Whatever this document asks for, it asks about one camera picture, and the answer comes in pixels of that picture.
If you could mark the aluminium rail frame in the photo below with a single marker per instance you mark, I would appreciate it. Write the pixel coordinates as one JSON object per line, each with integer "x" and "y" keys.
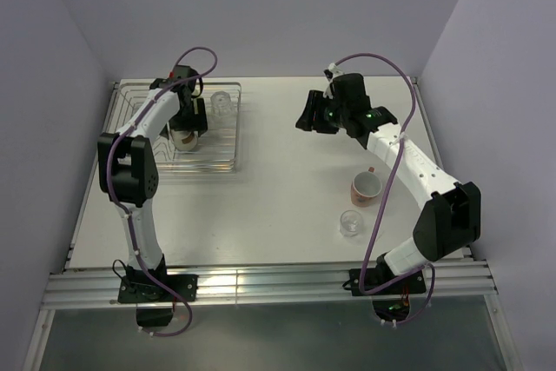
{"x": 265, "y": 232}

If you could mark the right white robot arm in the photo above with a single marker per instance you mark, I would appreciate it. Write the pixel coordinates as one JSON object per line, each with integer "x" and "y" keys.
{"x": 449, "y": 210}

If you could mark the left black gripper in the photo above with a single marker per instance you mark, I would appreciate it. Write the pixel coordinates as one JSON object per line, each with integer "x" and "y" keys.
{"x": 196, "y": 122}

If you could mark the large clear plastic tumbler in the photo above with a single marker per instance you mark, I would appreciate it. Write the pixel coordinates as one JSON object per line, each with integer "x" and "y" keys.
{"x": 222, "y": 107}

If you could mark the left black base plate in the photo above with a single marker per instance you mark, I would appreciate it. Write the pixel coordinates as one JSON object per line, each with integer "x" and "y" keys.
{"x": 182, "y": 287}

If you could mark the clear wire dish rack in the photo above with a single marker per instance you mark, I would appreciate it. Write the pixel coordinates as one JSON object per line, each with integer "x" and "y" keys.
{"x": 216, "y": 149}

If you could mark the small clear plastic glass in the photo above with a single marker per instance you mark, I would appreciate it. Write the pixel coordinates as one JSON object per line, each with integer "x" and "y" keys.
{"x": 351, "y": 223}

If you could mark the pink patterned ceramic mug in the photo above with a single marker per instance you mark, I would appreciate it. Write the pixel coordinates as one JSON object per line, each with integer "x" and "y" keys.
{"x": 365, "y": 187}

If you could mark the brown metal-lined cup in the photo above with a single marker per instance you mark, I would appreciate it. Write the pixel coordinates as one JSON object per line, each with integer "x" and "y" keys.
{"x": 184, "y": 141}

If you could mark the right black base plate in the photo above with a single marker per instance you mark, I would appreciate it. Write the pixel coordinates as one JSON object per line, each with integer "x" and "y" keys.
{"x": 412, "y": 285}

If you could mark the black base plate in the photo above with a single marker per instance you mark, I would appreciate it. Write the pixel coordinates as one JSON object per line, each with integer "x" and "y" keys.
{"x": 182, "y": 287}
{"x": 412, "y": 285}

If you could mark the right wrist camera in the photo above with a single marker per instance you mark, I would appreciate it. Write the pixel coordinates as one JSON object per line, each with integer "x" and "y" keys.
{"x": 332, "y": 71}

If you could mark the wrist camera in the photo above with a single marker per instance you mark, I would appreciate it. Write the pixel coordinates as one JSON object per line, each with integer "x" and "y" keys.
{"x": 332, "y": 71}
{"x": 181, "y": 72}

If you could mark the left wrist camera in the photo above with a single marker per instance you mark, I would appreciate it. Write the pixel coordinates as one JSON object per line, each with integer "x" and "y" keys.
{"x": 181, "y": 72}

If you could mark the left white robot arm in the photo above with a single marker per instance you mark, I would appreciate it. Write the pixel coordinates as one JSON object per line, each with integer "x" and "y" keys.
{"x": 128, "y": 173}

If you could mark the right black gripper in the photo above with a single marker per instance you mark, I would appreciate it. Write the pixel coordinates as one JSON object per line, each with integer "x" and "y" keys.
{"x": 315, "y": 102}

